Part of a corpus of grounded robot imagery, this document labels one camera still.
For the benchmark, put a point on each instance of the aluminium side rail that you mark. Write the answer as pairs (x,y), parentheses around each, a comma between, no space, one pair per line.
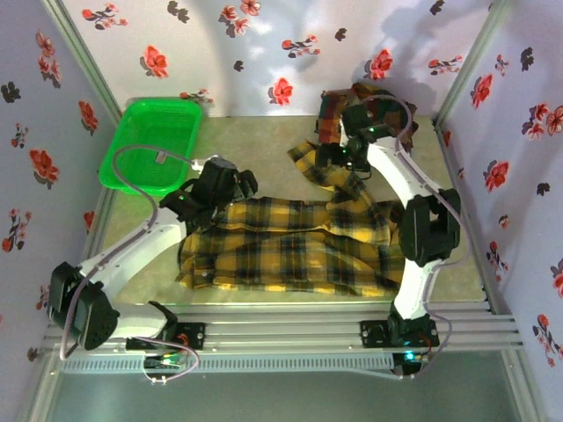
(99,228)
(453,167)

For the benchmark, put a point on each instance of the green plastic basket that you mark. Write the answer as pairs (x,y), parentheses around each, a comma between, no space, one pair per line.
(145,132)

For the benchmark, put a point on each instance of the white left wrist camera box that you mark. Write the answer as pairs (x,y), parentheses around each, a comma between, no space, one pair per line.
(213,157)

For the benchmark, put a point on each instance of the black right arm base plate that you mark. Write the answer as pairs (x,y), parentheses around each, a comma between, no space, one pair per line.
(371,334)

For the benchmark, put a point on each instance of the small grey basket label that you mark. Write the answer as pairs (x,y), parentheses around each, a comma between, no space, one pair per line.
(161,157)

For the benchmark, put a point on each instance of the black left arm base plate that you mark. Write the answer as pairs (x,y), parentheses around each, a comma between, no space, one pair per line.
(193,334)

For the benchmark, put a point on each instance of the aluminium corner post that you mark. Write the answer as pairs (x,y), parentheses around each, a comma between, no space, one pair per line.
(475,57)
(83,57)

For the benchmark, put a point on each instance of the yellow black plaid shirt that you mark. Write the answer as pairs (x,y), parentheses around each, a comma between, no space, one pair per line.
(286,246)

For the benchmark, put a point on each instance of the folded red orange plaid shirt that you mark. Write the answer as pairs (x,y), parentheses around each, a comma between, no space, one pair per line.
(330,114)

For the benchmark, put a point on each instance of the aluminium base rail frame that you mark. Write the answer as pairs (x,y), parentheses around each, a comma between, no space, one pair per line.
(281,329)

